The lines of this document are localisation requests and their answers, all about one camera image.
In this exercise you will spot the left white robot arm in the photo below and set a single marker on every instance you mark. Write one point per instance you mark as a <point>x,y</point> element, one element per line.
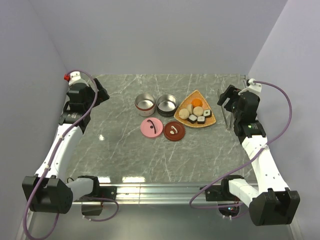
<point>46,191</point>

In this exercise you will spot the metal tongs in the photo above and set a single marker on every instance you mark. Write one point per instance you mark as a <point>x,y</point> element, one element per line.
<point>227,125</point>

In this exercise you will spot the orange round bun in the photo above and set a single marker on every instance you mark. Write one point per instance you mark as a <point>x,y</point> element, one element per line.
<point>196,102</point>

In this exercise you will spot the black steel lunch container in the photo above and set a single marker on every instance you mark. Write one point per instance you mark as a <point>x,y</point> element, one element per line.
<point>167,105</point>

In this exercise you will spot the pink round lid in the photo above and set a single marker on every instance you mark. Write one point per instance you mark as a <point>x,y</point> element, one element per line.
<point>151,127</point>

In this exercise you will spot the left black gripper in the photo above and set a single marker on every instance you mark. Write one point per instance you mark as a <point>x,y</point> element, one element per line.
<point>102,94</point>

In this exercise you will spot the pink-white steel lunch container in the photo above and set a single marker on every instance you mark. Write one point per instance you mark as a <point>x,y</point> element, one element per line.
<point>145,104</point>

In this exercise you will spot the brown round lid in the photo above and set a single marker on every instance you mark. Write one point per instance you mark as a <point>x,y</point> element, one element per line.
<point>174,131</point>

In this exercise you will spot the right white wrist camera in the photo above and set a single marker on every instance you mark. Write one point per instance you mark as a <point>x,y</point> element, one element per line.
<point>252,87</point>

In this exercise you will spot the aluminium mounting rail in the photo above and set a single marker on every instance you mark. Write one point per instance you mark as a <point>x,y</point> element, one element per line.
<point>169,193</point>

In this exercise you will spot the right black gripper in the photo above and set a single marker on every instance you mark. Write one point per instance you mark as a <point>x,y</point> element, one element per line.
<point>232,92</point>

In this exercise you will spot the beige bun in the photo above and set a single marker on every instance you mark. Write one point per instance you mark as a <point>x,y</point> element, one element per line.
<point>198,111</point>
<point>190,108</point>
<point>183,113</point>

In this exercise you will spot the white sushi roll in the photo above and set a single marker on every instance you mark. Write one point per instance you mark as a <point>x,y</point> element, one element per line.
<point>192,119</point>
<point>201,120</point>

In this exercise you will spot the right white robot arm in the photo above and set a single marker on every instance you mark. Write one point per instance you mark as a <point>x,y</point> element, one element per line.
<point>273,202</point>

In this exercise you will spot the woven bamboo triangular tray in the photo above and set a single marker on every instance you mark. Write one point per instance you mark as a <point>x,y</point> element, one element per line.
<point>209,121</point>

